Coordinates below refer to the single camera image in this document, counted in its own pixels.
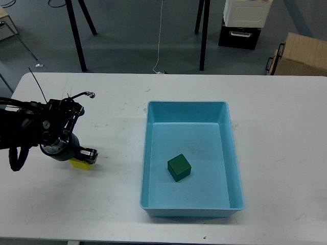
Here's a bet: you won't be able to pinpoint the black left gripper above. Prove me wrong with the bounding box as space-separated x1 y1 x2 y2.
40 133 98 164

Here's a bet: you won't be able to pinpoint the yellow wooden cube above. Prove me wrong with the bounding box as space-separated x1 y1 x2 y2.
69 158 92 170

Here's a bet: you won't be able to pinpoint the green wooden cube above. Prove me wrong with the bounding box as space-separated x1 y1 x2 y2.
167 154 192 182

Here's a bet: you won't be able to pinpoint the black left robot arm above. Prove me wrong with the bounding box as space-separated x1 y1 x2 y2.
1 91 98 172

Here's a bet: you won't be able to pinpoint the black storage box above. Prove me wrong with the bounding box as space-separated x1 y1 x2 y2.
218 21 261 50

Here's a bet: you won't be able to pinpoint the white storage box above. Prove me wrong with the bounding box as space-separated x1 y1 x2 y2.
223 1 273 28

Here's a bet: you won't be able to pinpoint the blue plastic bin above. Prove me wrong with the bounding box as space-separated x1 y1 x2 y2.
141 101 245 217

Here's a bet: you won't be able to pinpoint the wooden furniture at left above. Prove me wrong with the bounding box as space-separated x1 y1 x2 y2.
0 7 18 40

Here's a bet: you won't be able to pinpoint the black left table legs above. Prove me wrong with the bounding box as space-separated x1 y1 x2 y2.
64 0 98 72

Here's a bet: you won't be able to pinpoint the white hanging cable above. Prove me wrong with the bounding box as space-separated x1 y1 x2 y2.
152 0 164 75

